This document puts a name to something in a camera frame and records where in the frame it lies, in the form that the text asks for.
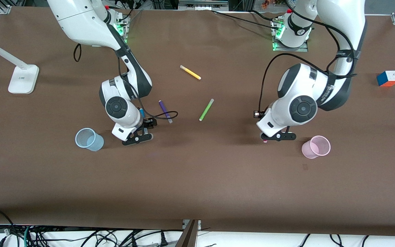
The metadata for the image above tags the brown table leg beam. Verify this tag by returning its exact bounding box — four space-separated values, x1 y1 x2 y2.
175 220 200 247

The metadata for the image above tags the yellow marker with clear cap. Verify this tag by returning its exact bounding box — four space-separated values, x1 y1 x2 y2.
180 65 202 80

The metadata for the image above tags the translucent pink plastic cup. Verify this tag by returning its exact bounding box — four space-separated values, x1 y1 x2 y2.
301 135 331 160

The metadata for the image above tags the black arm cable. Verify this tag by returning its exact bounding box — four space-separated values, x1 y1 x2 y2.
259 0 359 115
73 43 179 120

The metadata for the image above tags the brown table cover sheet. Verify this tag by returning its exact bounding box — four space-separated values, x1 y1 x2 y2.
0 6 395 237

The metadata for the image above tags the purple marker with clear cap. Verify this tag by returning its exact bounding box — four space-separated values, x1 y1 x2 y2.
158 100 173 124

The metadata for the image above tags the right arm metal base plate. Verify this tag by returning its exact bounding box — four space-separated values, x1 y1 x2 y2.
115 13 131 44

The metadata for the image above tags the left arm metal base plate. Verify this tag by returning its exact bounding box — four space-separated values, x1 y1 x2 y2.
272 17 309 52

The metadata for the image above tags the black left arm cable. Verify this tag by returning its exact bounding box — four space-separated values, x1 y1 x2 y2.
259 0 359 115

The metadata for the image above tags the short black cable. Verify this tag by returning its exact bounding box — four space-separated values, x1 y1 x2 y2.
251 10 280 22

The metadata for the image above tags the translucent blue plastic cup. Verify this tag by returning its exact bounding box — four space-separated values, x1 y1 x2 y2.
75 128 105 152

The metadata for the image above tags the grey metal equipment box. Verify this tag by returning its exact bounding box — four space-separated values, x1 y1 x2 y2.
179 0 229 10

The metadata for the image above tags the long black cable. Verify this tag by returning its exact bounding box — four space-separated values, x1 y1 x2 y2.
211 10 282 31

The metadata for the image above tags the colourful Rubik's cube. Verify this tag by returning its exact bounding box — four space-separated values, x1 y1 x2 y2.
376 70 395 87

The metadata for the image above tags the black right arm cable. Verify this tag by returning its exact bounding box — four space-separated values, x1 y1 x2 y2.
73 43 179 120

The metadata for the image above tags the green marker with clear cap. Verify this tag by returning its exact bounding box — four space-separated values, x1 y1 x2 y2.
199 98 215 121

